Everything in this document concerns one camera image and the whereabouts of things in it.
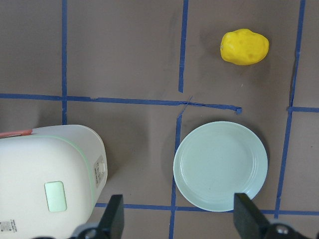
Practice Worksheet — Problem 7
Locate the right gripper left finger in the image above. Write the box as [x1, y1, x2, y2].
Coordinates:
[98, 195, 124, 239]

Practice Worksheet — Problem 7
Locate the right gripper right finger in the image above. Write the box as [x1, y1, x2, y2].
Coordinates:
[233, 193, 270, 239]

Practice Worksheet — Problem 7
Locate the white rice cooker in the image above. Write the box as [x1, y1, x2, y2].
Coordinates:
[0, 124, 108, 239]

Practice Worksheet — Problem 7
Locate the green plate near potato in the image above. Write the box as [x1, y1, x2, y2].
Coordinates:
[173, 121, 268, 212]

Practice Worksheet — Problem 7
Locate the yellow toy potato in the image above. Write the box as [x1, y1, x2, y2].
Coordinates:
[220, 28, 270, 66]

